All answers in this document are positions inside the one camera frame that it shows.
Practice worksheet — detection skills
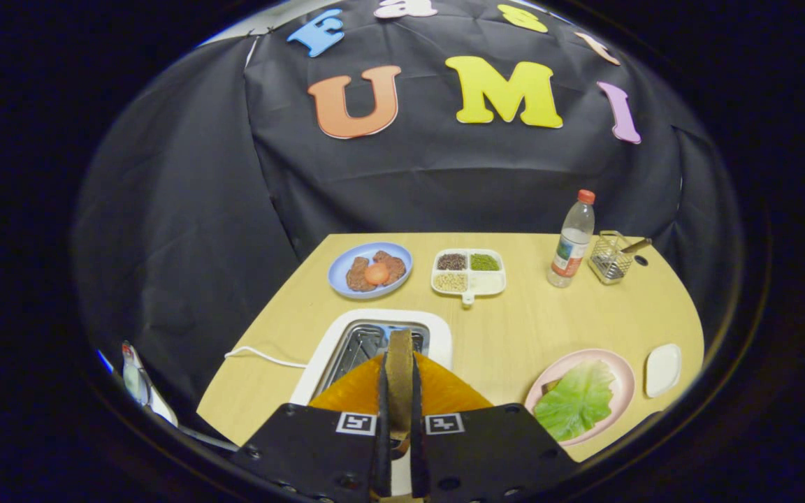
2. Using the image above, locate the brown toast slice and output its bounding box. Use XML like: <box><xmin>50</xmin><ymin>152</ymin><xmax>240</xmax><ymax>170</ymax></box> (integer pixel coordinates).
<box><xmin>385</xmin><ymin>329</ymin><xmax>416</xmax><ymax>455</ymax></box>

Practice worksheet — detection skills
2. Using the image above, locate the brown meat slice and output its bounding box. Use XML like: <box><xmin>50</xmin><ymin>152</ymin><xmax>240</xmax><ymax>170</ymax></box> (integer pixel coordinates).
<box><xmin>373</xmin><ymin>250</ymin><xmax>407</xmax><ymax>286</ymax></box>
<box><xmin>346</xmin><ymin>256</ymin><xmax>377</xmax><ymax>293</ymax></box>

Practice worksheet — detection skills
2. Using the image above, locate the black backdrop cloth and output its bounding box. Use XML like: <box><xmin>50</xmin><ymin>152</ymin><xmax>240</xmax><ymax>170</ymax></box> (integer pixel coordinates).
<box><xmin>71</xmin><ymin>0</ymin><xmax>742</xmax><ymax>420</ymax></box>

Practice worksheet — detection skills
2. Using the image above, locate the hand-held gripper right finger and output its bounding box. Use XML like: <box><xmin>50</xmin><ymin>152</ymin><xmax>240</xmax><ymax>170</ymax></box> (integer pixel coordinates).
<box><xmin>411</xmin><ymin>351</ymin><xmax>579</xmax><ymax>503</ymax></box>

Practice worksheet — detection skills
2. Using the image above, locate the metal wire basket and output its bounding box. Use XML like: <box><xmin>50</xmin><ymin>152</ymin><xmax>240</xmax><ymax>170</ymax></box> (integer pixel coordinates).
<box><xmin>588</xmin><ymin>231</ymin><xmax>635</xmax><ymax>285</ymax></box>

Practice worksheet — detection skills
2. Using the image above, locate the white toaster cable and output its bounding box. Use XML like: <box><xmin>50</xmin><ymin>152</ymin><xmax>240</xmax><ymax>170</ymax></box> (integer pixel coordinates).
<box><xmin>224</xmin><ymin>346</ymin><xmax>307</xmax><ymax>369</ymax></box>

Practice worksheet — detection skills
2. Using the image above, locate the clear plastic water bottle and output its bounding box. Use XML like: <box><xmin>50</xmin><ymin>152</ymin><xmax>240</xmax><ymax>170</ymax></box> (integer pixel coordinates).
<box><xmin>547</xmin><ymin>189</ymin><xmax>596</xmax><ymax>289</ymax></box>

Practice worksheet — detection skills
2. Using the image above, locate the blue plate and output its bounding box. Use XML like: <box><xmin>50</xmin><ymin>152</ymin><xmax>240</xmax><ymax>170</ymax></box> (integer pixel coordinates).
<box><xmin>327</xmin><ymin>242</ymin><xmax>414</xmax><ymax>300</ymax></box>

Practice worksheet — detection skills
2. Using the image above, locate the white toaster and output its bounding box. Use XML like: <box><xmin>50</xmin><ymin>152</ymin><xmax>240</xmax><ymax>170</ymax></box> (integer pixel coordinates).
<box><xmin>289</xmin><ymin>309</ymin><xmax>454</xmax><ymax>495</ymax></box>

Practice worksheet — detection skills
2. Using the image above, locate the green lettuce leaf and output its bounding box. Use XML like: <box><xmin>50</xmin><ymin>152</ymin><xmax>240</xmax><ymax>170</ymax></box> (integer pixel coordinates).
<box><xmin>533</xmin><ymin>360</ymin><xmax>617</xmax><ymax>442</ymax></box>

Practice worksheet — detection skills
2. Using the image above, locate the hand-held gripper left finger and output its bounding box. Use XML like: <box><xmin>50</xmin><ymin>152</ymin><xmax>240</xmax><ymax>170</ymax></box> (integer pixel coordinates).
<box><xmin>233</xmin><ymin>353</ymin><xmax>392</xmax><ymax>503</ymax></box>

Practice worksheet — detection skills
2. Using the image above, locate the pink plate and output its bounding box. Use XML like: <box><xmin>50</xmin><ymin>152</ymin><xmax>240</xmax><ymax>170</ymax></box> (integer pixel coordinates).
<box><xmin>524</xmin><ymin>349</ymin><xmax>636</xmax><ymax>446</ymax></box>

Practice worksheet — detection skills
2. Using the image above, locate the small white plate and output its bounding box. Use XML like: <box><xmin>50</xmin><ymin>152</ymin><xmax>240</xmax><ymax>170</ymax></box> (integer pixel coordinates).
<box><xmin>645</xmin><ymin>343</ymin><xmax>683</xmax><ymax>399</ymax></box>

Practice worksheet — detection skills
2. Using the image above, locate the white and blue object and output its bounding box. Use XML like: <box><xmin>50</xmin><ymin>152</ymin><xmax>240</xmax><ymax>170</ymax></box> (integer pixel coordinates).
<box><xmin>121</xmin><ymin>341</ymin><xmax>180</xmax><ymax>428</ymax></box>

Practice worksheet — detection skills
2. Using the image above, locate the white divided tray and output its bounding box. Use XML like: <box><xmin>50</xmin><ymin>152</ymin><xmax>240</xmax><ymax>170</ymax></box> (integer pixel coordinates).
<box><xmin>431</xmin><ymin>248</ymin><xmax>507</xmax><ymax>307</ymax></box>

